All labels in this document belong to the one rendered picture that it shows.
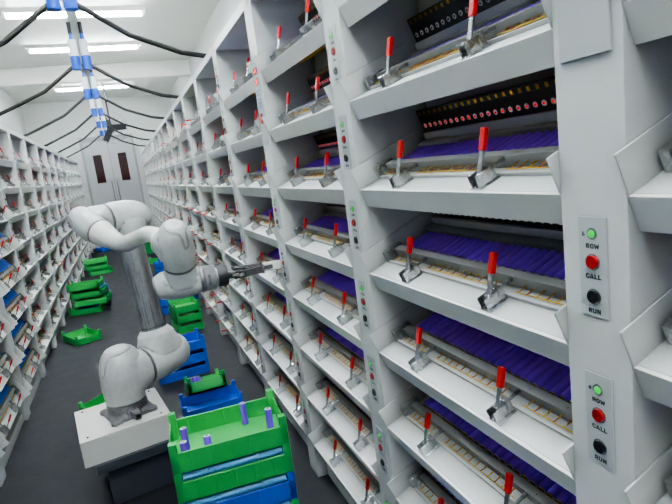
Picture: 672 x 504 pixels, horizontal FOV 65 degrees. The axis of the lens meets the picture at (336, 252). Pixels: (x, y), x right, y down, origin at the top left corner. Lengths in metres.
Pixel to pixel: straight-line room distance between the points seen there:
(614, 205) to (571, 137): 0.10
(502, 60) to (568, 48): 0.13
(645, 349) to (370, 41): 0.87
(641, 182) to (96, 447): 2.01
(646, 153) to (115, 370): 1.97
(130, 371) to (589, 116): 1.93
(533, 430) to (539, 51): 0.57
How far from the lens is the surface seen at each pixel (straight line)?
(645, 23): 0.66
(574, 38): 0.70
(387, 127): 1.27
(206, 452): 1.47
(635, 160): 0.66
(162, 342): 2.35
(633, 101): 0.66
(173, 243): 1.75
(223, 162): 3.27
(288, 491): 1.57
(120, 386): 2.27
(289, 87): 1.93
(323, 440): 2.15
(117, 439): 2.27
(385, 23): 1.31
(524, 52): 0.77
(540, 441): 0.92
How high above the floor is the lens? 1.21
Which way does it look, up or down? 10 degrees down
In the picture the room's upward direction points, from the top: 7 degrees counter-clockwise
